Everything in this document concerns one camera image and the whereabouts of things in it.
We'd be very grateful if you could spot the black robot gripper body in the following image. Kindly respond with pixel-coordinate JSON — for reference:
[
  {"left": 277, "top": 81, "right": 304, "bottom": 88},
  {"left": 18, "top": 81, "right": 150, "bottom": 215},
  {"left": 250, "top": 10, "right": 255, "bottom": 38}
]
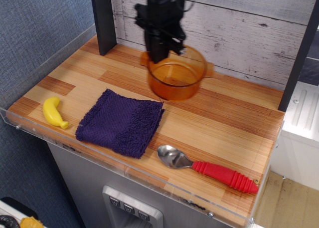
[{"left": 135, "top": 0, "right": 186, "bottom": 55}]

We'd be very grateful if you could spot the purple folded towel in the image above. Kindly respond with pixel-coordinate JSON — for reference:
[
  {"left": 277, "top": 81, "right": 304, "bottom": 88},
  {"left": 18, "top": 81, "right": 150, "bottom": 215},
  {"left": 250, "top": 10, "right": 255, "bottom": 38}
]
[{"left": 75, "top": 89, "right": 164, "bottom": 159}]

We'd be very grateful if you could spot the black vertical post right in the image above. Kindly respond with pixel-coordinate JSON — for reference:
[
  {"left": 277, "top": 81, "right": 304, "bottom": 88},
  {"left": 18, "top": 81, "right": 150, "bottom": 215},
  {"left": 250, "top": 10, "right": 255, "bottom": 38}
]
[{"left": 277, "top": 0, "right": 319, "bottom": 112}]

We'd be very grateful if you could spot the white ribbed plastic unit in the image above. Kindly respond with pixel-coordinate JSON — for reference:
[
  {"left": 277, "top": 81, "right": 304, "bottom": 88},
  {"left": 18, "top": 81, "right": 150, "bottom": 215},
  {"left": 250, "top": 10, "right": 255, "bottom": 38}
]
[{"left": 270, "top": 82, "right": 319, "bottom": 190}]

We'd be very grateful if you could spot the red handled metal spoon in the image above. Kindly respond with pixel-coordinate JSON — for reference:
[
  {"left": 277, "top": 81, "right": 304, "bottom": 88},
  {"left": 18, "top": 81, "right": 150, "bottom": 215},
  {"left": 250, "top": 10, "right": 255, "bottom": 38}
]
[{"left": 157, "top": 145, "right": 259, "bottom": 194}]

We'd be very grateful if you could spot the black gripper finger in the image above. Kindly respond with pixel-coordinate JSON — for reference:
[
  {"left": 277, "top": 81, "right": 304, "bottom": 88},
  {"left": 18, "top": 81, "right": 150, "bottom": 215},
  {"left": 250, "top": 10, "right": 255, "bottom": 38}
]
[{"left": 144, "top": 31, "right": 169, "bottom": 64}]

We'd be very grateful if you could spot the orange transparent plastic pot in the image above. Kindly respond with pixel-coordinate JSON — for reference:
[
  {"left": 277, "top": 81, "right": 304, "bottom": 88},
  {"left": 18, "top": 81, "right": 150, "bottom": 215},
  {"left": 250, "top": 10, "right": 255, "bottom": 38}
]
[{"left": 141, "top": 46, "right": 214, "bottom": 101}]

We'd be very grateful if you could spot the grey cabinet with dispenser panel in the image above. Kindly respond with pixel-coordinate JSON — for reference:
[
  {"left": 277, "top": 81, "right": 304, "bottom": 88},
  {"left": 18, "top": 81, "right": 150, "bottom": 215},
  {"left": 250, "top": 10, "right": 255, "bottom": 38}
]
[{"left": 48, "top": 144, "right": 228, "bottom": 228}]

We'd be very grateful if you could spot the black vertical post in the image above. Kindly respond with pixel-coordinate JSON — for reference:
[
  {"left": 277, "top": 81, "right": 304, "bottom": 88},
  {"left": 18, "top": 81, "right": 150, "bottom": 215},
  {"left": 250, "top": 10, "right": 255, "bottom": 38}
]
[
  {"left": 277, "top": 0, "right": 319, "bottom": 112},
  {"left": 91, "top": 0, "right": 117, "bottom": 56}
]

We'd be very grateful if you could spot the black and yellow object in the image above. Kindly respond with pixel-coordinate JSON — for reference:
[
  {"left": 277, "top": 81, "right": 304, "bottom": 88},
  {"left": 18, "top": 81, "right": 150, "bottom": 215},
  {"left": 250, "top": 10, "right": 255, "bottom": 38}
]
[{"left": 0, "top": 197, "right": 45, "bottom": 228}]

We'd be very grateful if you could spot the yellow toy banana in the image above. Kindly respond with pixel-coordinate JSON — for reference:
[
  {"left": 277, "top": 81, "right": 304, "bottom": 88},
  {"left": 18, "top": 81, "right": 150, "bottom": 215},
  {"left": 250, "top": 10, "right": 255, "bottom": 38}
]
[{"left": 42, "top": 96, "right": 69, "bottom": 129}]

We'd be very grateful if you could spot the clear acrylic table guard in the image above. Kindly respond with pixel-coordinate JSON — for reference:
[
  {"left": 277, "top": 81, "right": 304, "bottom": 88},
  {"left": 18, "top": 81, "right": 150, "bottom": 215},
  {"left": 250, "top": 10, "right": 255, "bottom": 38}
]
[{"left": 5, "top": 27, "right": 284, "bottom": 228}]

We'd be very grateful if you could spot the black vertical post left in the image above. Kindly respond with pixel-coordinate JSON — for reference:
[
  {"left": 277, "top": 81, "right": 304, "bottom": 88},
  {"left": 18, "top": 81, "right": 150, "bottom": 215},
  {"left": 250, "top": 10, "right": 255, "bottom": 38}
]
[{"left": 91, "top": 0, "right": 117, "bottom": 56}]

